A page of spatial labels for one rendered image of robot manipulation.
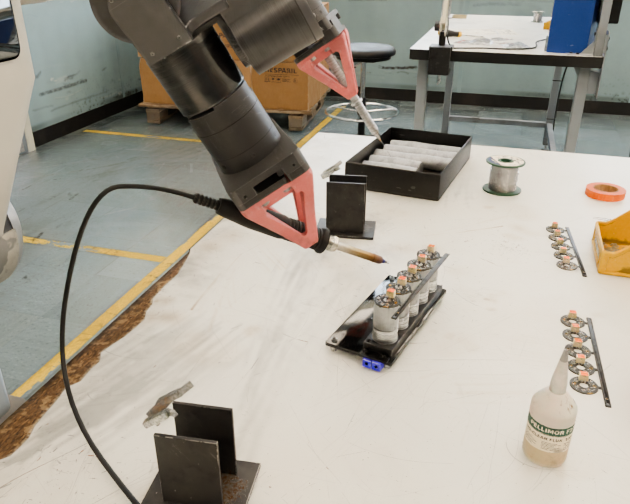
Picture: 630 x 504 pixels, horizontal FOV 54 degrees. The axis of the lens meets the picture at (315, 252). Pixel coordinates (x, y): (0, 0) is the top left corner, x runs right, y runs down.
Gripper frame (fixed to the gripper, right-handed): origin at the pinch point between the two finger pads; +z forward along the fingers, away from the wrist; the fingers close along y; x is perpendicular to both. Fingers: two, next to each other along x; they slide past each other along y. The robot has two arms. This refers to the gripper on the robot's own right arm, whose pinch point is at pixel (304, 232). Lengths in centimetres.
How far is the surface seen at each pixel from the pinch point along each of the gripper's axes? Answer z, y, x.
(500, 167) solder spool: 28, 34, -32
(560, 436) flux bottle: 15.5, -20.4, -7.7
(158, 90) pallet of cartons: 58, 387, 31
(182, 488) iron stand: 2.9, -16.4, 17.0
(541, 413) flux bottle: 13.4, -19.4, -7.5
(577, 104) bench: 100, 150, -113
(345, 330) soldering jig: 12.5, 0.7, 2.0
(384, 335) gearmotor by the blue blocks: 11.9, -3.9, -1.0
